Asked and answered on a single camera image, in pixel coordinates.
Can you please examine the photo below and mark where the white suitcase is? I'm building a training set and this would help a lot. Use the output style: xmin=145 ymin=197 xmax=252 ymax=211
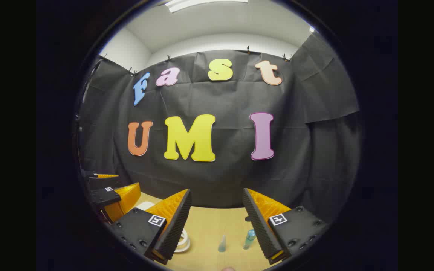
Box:
xmin=134 ymin=201 xmax=192 ymax=253

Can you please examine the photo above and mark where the blue skin care bottle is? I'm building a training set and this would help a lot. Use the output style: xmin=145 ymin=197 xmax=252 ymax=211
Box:
xmin=243 ymin=229 xmax=257 ymax=250

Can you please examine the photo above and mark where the black backdrop cloth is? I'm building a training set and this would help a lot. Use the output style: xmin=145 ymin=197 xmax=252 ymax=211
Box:
xmin=78 ymin=32 xmax=361 ymax=222

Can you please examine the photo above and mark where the ceiling light panel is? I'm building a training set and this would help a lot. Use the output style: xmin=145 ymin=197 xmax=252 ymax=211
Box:
xmin=165 ymin=0 xmax=248 ymax=13

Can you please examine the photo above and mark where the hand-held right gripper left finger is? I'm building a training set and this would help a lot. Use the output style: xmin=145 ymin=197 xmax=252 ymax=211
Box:
xmin=111 ymin=188 xmax=193 ymax=265

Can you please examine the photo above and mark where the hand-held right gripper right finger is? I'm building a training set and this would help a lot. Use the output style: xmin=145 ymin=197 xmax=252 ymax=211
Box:
xmin=243 ymin=187 xmax=329 ymax=265

